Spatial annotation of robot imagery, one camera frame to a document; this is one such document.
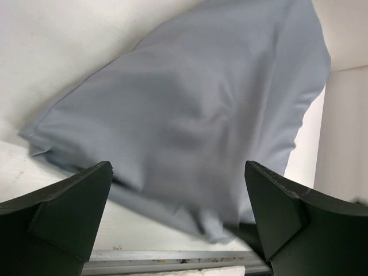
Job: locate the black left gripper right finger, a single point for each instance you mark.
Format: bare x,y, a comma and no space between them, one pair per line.
303,231

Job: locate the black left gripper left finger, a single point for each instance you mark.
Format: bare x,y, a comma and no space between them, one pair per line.
52,231

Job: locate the grey pillowcase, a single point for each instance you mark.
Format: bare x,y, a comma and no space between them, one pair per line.
180,115

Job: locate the aluminium rail front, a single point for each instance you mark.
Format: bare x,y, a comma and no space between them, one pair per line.
115,262

